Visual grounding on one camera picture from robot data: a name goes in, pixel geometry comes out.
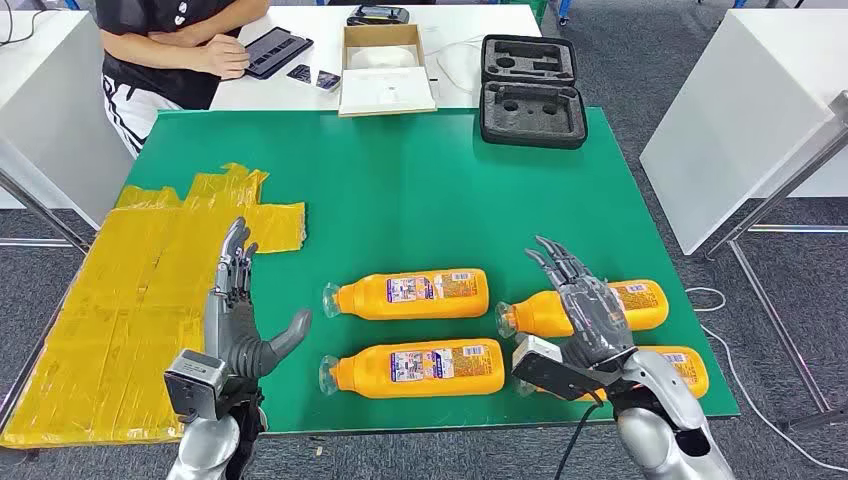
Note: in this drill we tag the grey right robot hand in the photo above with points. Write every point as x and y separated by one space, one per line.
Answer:
593 318

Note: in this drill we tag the person's right hand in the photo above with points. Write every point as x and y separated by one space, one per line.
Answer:
225 58

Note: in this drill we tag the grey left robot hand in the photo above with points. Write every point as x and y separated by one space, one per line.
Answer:
228 324

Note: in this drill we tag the orange detergent bottle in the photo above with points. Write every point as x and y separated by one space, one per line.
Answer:
371 298
689 371
530 318
358 374

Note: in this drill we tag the person's left forearm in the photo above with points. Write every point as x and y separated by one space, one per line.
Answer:
232 16

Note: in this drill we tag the person's right forearm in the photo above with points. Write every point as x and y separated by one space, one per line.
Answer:
152 53

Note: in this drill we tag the black tablet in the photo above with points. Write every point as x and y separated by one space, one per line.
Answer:
278 52

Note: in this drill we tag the person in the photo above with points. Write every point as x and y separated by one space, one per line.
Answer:
166 86

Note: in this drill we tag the smartphone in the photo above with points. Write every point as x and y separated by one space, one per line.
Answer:
328 81

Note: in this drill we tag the yellow taped plastic sheet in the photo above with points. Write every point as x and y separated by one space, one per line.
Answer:
119 298

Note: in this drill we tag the black handheld controller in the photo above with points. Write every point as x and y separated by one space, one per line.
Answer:
378 16

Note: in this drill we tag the white moulded box insert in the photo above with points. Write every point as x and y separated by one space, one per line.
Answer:
384 58

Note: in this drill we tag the open cardboard box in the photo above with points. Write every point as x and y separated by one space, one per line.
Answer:
387 93

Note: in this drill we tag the white table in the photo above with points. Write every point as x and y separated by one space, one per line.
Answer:
503 20
53 119
742 119

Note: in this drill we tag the green table board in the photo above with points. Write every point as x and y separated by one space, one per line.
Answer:
430 199

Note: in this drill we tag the black foam-lined case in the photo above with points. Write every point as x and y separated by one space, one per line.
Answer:
533 112

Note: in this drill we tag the green plastic crate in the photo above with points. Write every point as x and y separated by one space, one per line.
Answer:
530 8

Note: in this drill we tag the blue metal rack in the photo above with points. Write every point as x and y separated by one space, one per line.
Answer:
563 10

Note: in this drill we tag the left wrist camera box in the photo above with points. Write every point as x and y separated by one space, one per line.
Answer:
195 384

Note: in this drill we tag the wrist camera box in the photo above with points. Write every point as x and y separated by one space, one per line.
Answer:
195 384
530 351

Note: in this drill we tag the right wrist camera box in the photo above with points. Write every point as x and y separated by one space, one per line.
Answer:
530 351

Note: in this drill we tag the silver metal frame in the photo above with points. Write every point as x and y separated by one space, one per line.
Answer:
40 207
795 174

